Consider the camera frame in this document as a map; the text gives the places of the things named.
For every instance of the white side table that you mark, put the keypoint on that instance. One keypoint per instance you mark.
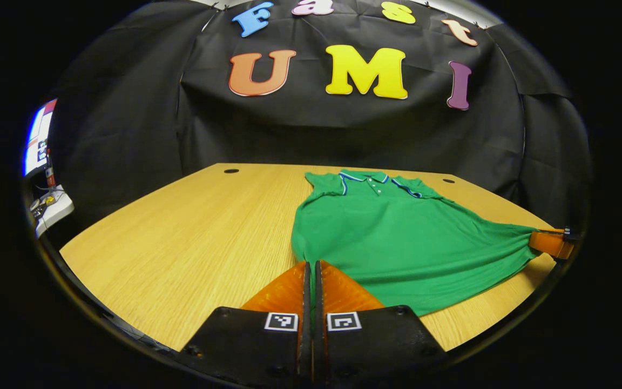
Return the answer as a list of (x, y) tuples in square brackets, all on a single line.
[(57, 210)]

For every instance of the green T-shirt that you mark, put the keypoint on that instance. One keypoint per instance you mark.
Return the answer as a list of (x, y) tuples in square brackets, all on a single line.
[(397, 243)]

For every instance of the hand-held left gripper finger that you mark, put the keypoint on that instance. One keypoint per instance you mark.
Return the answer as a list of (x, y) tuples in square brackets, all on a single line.
[(306, 335), (318, 335)]

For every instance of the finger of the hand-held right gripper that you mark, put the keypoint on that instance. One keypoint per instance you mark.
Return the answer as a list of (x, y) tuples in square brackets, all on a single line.
[(551, 244)]

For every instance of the black backdrop cloth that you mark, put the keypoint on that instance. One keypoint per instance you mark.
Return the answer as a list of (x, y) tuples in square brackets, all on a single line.
[(316, 129)]

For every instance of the computer monitor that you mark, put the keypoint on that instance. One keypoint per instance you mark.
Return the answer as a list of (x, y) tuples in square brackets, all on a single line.
[(38, 143)]

